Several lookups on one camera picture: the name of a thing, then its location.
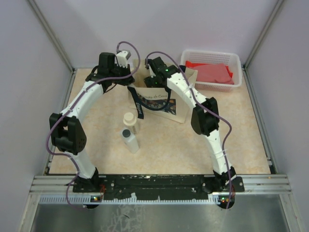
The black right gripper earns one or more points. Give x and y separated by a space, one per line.
149 81

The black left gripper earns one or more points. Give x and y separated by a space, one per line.
127 80

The beige canvas tote bag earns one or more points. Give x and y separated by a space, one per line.
155 100

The white bottle dark cap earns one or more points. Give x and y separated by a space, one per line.
130 140

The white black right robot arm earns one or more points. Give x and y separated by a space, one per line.
205 117

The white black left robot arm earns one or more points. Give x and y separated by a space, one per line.
67 133

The beige bottle cream cap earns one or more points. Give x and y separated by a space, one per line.
130 121

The red cloth in basket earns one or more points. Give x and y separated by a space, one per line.
212 73

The white plastic mesh basket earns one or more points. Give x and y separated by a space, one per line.
230 60

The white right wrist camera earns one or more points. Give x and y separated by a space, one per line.
147 64

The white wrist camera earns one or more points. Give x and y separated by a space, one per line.
147 64
122 58

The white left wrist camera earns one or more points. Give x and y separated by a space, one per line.
122 58

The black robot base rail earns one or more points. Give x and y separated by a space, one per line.
150 187

